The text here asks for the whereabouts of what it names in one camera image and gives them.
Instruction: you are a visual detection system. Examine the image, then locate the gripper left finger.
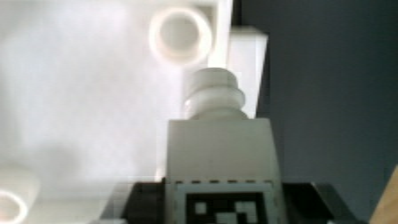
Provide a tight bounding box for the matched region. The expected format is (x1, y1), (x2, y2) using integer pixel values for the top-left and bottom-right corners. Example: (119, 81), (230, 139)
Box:
(121, 182), (166, 224)

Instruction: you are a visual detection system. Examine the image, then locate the white table leg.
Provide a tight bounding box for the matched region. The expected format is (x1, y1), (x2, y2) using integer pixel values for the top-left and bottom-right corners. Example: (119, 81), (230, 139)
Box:
(166, 68), (288, 224)

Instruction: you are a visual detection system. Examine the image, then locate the white L-shaped fence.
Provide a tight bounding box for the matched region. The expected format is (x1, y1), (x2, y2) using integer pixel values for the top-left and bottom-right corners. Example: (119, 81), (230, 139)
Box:
(228, 27), (269, 118)

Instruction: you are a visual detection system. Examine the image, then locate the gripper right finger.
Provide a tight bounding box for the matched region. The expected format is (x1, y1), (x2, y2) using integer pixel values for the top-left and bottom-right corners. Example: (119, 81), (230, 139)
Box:
(283, 182), (368, 224)

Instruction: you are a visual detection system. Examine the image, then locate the white square tabletop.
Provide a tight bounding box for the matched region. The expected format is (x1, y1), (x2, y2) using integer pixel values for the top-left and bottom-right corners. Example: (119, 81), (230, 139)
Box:
(0, 0), (233, 224)

